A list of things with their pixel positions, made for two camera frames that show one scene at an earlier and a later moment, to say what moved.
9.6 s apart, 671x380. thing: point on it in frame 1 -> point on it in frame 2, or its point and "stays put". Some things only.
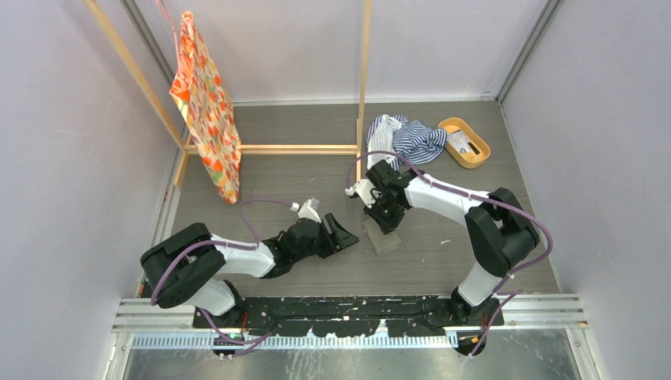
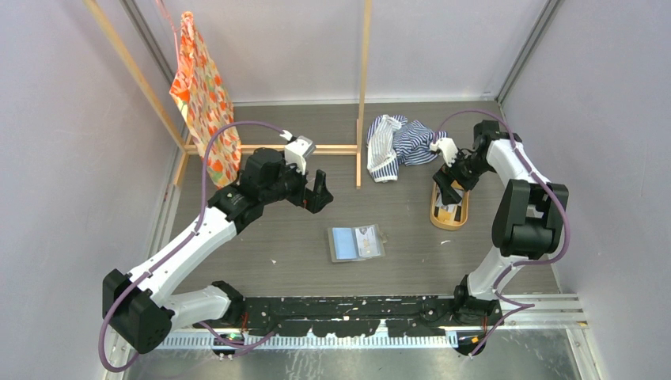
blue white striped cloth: (411, 139) stays put
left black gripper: (338, 240) -> (316, 203)
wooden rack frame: (185, 150) stays put
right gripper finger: (389, 219) -> (449, 195)
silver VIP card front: (458, 140) -> (366, 241)
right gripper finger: (376, 211) -> (442, 180)
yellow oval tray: (475, 157) -> (449, 218)
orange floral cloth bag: (202, 94) stays put
